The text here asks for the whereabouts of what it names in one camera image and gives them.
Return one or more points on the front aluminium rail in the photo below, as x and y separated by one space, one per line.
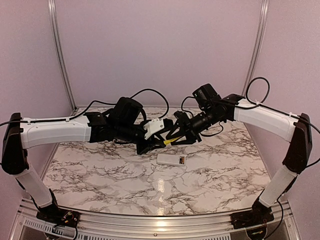
108 226

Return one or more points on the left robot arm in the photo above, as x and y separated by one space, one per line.
125 122

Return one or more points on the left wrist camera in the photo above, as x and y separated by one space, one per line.
153 126

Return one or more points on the yellow handled screwdriver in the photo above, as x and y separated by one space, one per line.
167 142

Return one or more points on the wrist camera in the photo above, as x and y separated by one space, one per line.
181 117
153 126

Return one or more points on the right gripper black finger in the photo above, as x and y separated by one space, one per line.
178 128
184 139

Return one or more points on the left aluminium frame post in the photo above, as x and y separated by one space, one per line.
59 52

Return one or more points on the white remote control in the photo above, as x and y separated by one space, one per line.
168 159

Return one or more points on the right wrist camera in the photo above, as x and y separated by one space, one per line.
181 117

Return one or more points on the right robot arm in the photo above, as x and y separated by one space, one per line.
292 128

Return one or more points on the right aluminium frame post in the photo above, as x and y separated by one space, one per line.
258 43

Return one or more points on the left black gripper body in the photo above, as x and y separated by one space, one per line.
125 133

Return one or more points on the aluminium frame post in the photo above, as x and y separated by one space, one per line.
258 43
59 52

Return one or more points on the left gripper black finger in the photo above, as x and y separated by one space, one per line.
168 125
144 147

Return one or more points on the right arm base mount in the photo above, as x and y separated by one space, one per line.
259 214

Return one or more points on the battery in remote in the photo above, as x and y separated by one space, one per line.
182 160

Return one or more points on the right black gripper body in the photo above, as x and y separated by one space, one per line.
200 123

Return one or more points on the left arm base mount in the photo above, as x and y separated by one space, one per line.
58 216

